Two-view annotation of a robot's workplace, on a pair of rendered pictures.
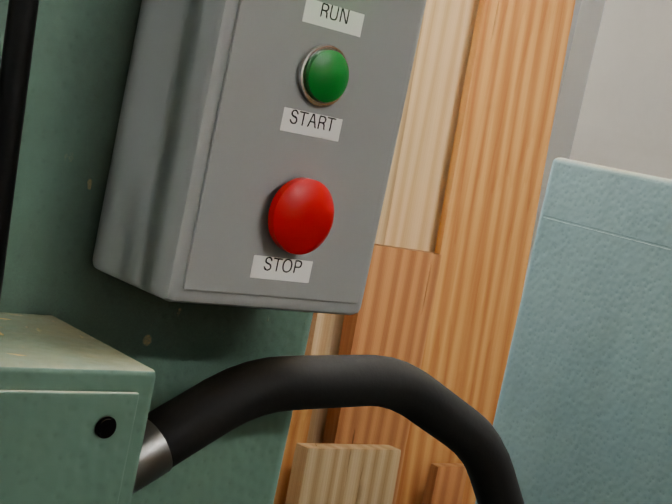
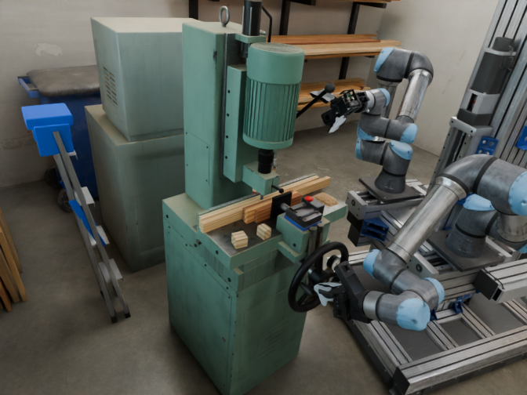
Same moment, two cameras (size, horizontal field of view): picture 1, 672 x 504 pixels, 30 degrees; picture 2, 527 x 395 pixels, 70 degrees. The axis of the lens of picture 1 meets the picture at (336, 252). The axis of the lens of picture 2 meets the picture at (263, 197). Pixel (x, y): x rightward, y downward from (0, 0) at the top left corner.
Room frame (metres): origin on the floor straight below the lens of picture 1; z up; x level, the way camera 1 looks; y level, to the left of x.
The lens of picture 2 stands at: (0.42, 1.61, 1.71)
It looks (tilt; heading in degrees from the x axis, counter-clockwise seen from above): 31 degrees down; 269
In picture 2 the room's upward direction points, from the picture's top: 6 degrees clockwise
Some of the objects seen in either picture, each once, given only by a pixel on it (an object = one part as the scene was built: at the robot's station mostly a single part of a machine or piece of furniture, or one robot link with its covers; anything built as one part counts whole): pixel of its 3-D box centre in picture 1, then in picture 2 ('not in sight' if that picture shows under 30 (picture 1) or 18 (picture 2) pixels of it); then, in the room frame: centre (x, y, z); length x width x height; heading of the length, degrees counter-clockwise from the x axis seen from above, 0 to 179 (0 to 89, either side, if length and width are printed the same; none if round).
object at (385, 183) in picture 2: not in sight; (392, 177); (-0.25, -0.08, 0.87); 0.15 x 0.15 x 0.10
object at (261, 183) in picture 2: not in sight; (260, 179); (0.41, 0.36, 1.03); 0.14 x 0.07 x 0.09; 132
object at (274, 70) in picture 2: not in sight; (271, 96); (0.40, 0.37, 1.35); 0.18 x 0.18 x 0.31
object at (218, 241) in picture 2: not in sight; (285, 226); (0.30, 0.43, 0.87); 0.61 x 0.30 x 0.06; 42
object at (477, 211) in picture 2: not in sight; (480, 213); (-0.44, 0.38, 0.98); 0.13 x 0.12 x 0.14; 130
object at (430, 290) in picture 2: not in sight; (417, 292); (-0.04, 0.86, 1.00); 0.11 x 0.11 x 0.08; 40
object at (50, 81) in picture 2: not in sight; (84, 137); (1.78, -1.03, 0.48); 0.64 x 0.54 x 0.97; 40
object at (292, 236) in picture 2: not in sight; (302, 228); (0.24, 0.49, 0.92); 0.15 x 0.13 x 0.09; 42
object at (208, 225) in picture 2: not in sight; (273, 201); (0.35, 0.33, 0.92); 0.66 x 0.02 x 0.04; 42
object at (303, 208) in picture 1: (301, 216); not in sight; (0.48, 0.02, 1.36); 0.03 x 0.01 x 0.03; 132
